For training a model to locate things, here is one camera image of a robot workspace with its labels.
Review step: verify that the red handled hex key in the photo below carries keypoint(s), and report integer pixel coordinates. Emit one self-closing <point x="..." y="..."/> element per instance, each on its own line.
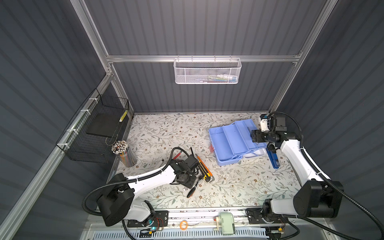
<point x="177" y="155"/>

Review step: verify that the mint green device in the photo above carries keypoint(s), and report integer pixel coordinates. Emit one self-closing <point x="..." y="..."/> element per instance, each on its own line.
<point x="226" y="223"/>

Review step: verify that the white blue tool box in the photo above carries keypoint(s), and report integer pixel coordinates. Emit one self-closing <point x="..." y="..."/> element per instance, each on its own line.
<point x="232" y="143"/>

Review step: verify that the yellow black utility knife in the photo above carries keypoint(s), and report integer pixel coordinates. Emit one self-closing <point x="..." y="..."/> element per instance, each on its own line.
<point x="207" y="178"/>

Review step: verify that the black handled screwdriver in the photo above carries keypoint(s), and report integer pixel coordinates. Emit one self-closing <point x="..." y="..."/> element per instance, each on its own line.
<point x="191" y="192"/>

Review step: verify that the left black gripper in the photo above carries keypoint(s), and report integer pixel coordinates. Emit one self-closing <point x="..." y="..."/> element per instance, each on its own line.
<point x="193" y="178"/>

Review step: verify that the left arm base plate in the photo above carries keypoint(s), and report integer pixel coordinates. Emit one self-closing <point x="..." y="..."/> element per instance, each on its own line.
<point x="155" y="219"/>

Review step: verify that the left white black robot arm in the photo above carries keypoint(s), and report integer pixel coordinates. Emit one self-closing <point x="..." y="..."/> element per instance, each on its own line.
<point x="118" y="199"/>

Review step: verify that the white wire wall basket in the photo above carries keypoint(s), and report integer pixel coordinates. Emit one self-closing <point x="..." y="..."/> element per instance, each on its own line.
<point x="207" y="71"/>

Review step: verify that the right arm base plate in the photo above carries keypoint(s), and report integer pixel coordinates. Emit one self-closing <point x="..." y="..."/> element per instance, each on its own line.
<point x="257" y="216"/>

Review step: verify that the black wire side basket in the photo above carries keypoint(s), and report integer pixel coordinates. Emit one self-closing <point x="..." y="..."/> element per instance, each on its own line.
<point x="95" y="129"/>

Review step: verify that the yellow green marker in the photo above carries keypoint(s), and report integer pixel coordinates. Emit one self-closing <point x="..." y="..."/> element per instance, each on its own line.
<point x="123" y="116"/>

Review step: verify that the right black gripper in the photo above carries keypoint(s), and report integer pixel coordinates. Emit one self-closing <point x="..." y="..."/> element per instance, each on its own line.
<point x="257" y="134"/>

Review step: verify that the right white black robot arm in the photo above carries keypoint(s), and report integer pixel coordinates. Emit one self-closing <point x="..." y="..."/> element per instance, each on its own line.
<point x="319" y="196"/>

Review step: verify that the orange pencil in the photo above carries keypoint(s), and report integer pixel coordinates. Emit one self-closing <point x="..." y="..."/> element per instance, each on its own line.
<point x="204" y="166"/>

